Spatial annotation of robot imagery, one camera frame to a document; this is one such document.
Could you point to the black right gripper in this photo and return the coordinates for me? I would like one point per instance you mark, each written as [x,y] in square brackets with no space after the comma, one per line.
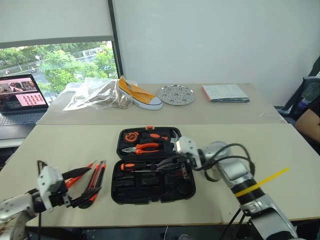
[189,162]

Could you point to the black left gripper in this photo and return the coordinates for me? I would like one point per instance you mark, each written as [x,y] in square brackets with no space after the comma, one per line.
[60,197]

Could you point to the orange test pen screwdriver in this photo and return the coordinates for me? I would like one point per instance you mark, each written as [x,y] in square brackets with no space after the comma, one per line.
[72,182]

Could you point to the red and black tools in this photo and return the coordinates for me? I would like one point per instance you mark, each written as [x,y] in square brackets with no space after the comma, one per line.
[98,175]

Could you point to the black plastic tool case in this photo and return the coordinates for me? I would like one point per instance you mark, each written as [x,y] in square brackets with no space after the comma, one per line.
[140,186]

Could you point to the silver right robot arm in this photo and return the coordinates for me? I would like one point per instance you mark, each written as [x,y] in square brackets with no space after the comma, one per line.
[232,170]

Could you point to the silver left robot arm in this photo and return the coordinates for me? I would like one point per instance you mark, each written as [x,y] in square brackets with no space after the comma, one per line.
[15,205]

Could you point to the orange black claw hammer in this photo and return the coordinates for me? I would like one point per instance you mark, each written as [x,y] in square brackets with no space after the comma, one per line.
[156,136]

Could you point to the orange black screwdriver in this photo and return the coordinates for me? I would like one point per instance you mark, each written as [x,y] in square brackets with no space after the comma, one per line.
[130,166]

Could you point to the orange black tape measure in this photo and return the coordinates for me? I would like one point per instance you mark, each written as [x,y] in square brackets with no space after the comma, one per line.
[130,137]

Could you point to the round perforated metal plate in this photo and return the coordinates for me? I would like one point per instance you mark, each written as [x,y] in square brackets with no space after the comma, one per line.
[176,95]

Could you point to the yellow canvas sneaker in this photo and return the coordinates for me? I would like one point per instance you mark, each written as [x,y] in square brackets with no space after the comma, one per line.
[142,96]

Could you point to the clear plastic bag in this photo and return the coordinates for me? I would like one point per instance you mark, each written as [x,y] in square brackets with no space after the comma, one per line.
[100,97]

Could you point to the booklet on table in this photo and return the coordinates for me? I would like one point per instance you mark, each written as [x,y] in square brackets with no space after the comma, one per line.
[225,92]

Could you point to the yellow zip tie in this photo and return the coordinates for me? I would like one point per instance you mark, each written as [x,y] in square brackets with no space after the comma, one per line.
[272,176]

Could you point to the open laptop computer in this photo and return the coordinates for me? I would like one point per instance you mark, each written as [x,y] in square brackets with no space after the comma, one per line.
[22,92]

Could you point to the seated person in dark clothes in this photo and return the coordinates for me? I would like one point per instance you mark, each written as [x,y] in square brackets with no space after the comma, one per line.
[307,125]

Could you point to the black office chair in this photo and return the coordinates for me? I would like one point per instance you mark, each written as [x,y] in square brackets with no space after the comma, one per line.
[300,92]

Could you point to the white roller blind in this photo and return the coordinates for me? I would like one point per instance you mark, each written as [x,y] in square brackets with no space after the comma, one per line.
[50,20]

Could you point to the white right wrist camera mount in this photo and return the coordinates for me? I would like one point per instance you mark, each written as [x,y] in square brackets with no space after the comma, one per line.
[186,146]

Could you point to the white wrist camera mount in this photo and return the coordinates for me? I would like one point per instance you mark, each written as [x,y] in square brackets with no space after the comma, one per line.
[48,178]
[186,146]

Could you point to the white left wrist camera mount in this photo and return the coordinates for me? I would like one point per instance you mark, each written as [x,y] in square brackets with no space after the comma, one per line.
[48,178]

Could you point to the dark window frame post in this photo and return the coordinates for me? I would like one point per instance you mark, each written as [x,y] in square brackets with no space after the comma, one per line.
[116,37]

